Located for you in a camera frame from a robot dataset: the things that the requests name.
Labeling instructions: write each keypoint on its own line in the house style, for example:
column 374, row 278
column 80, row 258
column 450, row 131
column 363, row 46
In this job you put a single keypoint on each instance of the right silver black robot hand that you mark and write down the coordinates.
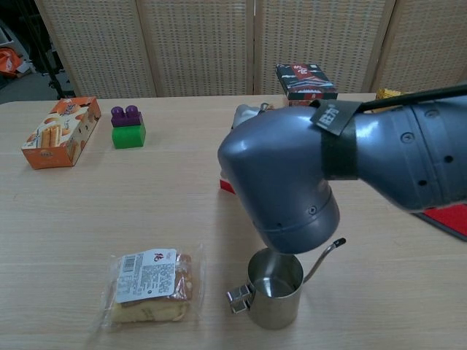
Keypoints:
column 248, row 113

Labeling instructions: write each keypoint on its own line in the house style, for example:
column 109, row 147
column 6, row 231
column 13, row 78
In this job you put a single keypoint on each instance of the small red white stamp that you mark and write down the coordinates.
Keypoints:
column 228, row 186

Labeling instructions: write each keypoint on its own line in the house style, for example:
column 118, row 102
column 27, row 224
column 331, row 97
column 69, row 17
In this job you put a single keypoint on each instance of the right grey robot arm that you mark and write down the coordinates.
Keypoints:
column 284, row 167

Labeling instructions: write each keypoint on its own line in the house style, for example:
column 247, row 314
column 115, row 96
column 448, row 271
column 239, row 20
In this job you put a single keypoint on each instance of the dark printed palace box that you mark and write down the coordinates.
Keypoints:
column 306, row 84

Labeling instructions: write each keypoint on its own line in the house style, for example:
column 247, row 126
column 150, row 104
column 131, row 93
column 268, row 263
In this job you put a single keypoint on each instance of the rattan folding screen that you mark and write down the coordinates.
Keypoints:
column 219, row 47

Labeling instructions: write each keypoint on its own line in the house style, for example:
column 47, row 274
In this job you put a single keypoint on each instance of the green toy block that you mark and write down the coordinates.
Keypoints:
column 129, row 136

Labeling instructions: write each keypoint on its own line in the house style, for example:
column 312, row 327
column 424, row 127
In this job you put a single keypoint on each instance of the purple toy block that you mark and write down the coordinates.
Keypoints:
column 126, row 116

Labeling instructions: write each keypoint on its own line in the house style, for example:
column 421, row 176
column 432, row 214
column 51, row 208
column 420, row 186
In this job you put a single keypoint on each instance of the gold biscuit packet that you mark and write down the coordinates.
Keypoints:
column 386, row 94

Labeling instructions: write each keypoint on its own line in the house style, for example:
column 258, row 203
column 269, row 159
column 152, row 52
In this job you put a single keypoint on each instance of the orange egg roll box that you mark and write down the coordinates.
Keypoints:
column 69, row 124

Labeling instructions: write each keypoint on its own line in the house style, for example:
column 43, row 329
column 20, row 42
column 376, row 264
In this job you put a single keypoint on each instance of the black tripod stand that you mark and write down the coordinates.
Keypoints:
column 54, row 82

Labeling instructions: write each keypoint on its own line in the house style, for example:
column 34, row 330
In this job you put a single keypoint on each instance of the packaged cake slice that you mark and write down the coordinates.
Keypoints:
column 153, row 288

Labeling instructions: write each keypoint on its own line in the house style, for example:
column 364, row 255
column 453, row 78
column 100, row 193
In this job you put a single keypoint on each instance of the red ink pad clear lid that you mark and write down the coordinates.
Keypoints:
column 448, row 220

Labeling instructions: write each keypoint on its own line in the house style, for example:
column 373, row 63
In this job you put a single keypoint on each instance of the orange bag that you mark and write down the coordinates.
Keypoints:
column 9, row 63

